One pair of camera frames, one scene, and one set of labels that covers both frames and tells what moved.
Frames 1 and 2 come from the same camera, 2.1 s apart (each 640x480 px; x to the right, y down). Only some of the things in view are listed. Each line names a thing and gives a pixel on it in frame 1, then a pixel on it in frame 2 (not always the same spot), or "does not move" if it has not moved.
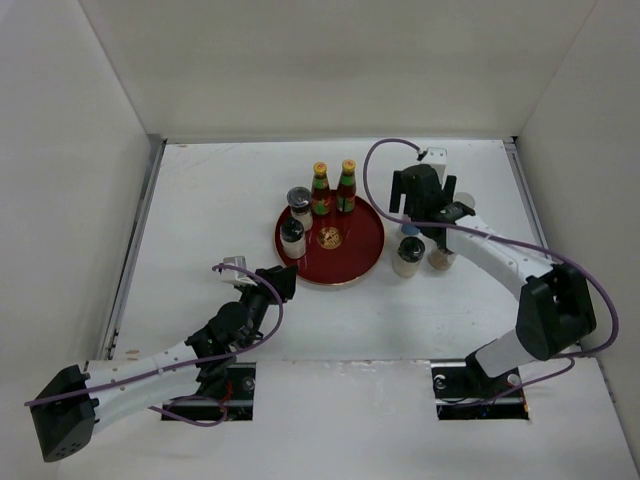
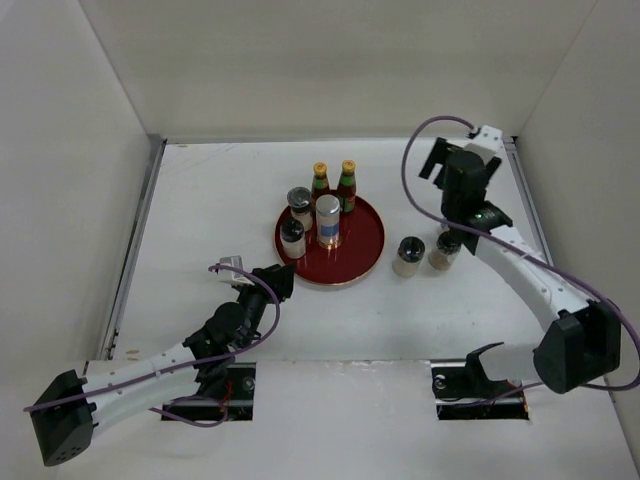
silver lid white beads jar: x=410 y=229 -> x=327 y=211
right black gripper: x=399 y=187 -> x=437 y=155
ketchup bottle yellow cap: x=321 y=194 does not move
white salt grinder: x=292 y=239 does not move
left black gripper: x=280 y=278 does not move
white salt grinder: x=299 y=199 does not move
